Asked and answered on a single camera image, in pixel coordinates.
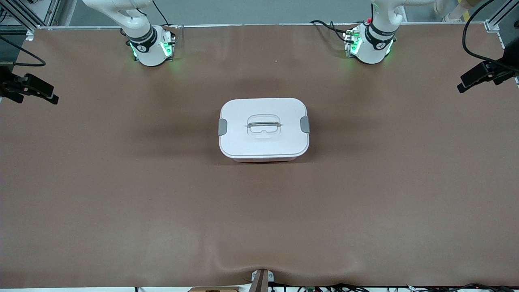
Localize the white box lid grey latches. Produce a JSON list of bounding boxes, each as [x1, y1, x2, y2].
[[218, 97, 311, 159]]

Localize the pink plastic storage box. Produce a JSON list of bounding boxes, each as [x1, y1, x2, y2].
[[233, 156, 298, 163]]

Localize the person leg with shoe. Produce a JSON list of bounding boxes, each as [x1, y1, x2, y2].
[[434, 0, 483, 23]]

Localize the large table mat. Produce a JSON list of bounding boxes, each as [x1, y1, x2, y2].
[[0, 22, 519, 289]]

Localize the aluminium frame post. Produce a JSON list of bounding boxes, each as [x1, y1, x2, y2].
[[0, 0, 61, 41], [485, 0, 519, 33]]

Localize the black base cable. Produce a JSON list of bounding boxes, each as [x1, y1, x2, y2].
[[310, 19, 367, 37], [152, 0, 176, 29]]

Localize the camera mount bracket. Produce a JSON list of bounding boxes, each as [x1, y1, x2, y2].
[[251, 269, 275, 292]]

